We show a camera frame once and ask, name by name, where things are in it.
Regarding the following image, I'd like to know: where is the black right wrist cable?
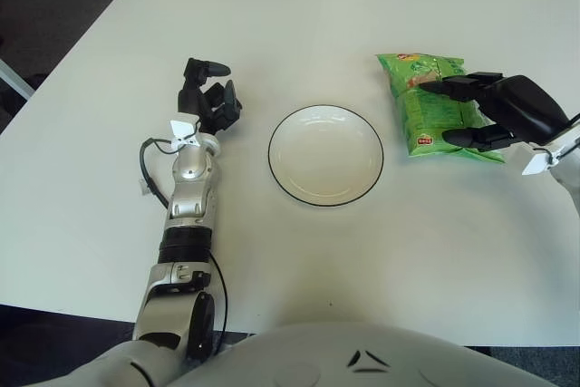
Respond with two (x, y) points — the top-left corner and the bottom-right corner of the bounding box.
(533, 132), (580, 160)

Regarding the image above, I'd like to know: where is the grey furniture edge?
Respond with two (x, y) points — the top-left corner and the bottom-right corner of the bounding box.
(0, 58), (34, 101)

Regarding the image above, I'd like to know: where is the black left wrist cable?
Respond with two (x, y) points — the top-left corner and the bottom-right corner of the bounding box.
(139, 135), (180, 209)

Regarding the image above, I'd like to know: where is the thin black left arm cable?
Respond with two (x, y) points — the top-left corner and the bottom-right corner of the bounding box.
(208, 255), (227, 352)

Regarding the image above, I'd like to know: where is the white right wrist connector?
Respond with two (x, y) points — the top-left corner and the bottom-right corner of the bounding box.
(521, 150), (552, 177)

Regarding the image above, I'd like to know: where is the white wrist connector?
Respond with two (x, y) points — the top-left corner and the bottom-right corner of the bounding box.
(521, 150), (552, 177)
(169, 120), (199, 150)

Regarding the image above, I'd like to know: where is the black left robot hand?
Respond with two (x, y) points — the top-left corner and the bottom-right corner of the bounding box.
(177, 57), (243, 135)

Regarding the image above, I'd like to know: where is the white plate with black rim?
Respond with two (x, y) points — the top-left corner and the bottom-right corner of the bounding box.
(267, 104), (385, 208)

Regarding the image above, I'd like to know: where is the green snack bag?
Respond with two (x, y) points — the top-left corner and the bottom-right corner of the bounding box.
(375, 52), (507, 165)

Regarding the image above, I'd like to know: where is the grey robot torso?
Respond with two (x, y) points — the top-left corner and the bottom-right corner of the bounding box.
(44, 322), (552, 387)

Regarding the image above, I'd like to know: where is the white left wrist connector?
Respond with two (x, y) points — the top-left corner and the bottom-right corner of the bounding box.
(169, 120), (199, 150)

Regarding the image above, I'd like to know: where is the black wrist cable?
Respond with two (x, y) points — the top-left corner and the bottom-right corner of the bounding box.
(139, 135), (180, 209)
(533, 132), (580, 160)

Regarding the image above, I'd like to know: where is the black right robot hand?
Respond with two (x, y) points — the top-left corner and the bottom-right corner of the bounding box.
(417, 72), (573, 152)

